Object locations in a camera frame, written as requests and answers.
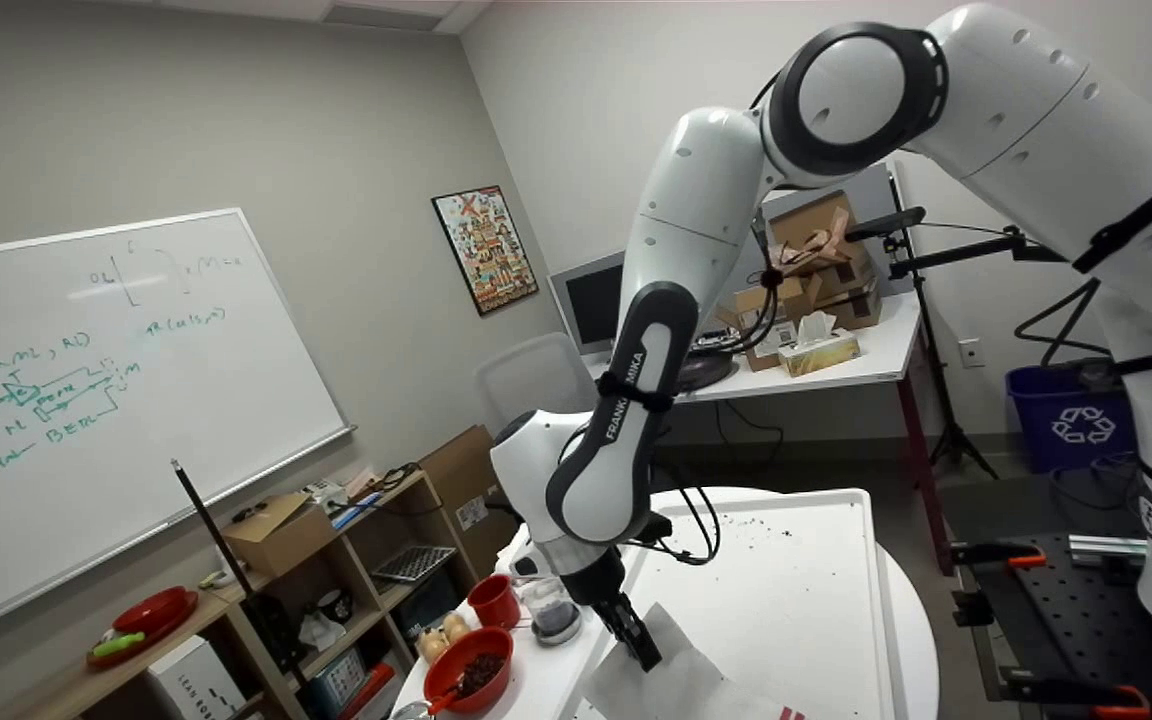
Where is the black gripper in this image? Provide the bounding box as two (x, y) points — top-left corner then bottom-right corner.
(557, 542), (667, 676)

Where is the white towel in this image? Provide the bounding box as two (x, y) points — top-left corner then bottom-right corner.
(573, 601), (793, 720)

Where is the large white tray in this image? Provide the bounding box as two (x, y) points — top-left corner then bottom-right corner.
(558, 484), (911, 720)

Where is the clear glass container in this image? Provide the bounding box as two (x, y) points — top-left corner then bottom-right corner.
(518, 571), (588, 653)

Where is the red cup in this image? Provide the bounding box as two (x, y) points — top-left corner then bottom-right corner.
(465, 571), (525, 636)

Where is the red bowl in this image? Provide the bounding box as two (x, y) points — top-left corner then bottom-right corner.
(421, 628), (518, 720)

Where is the round white table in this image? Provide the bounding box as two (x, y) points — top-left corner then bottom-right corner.
(386, 484), (945, 720)

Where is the wooden shelf unit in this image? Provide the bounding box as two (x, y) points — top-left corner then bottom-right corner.
(0, 425), (518, 720)

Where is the black computer monitor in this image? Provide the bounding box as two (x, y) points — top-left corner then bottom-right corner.
(547, 254), (631, 356)

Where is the tissue box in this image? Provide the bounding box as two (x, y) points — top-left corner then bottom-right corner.
(781, 313), (862, 382)

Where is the white desk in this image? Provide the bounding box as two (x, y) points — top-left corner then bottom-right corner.
(578, 284), (959, 578)

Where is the cardboard box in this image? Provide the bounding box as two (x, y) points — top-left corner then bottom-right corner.
(219, 488), (335, 581)

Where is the black tripod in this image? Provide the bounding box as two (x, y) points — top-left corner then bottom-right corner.
(851, 206), (1027, 484)

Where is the cardboard structure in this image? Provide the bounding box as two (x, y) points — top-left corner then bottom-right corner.
(727, 185), (886, 377)

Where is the thin black pole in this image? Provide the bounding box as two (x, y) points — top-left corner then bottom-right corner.
(167, 460), (299, 696)

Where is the white box appliance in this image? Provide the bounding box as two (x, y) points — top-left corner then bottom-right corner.
(143, 636), (246, 720)

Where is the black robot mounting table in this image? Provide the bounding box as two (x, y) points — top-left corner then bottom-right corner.
(939, 473), (1152, 720)

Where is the red plate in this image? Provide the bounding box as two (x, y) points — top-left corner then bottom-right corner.
(82, 584), (202, 671)

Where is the blue recycling bin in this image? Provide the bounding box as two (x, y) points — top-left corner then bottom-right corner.
(1004, 356), (1139, 475)

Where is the whiteboard with green writing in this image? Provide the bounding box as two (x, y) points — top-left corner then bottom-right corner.
(0, 206), (357, 655)

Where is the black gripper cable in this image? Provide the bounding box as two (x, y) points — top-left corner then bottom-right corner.
(647, 481), (727, 571)

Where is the orange handled black clamp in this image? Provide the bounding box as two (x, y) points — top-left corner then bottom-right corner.
(1001, 670), (1152, 720)
(949, 538), (1048, 578)

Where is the colourful wall poster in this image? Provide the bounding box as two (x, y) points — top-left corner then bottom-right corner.
(429, 181), (545, 319)

